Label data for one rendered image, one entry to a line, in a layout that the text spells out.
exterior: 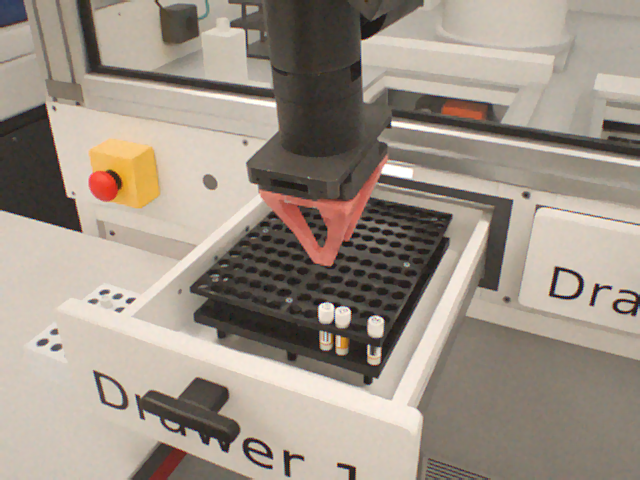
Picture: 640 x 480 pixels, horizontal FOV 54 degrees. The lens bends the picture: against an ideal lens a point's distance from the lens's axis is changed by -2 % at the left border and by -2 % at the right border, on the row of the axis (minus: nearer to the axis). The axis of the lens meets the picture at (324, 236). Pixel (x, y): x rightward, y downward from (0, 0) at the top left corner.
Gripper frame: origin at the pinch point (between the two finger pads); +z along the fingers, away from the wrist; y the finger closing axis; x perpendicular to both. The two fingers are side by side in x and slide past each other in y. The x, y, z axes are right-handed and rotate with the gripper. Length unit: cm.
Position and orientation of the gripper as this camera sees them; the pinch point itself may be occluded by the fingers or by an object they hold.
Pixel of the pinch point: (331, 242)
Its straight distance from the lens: 48.0
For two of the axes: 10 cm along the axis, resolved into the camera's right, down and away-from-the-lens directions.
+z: 0.7, 7.9, 6.0
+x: -9.0, -2.0, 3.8
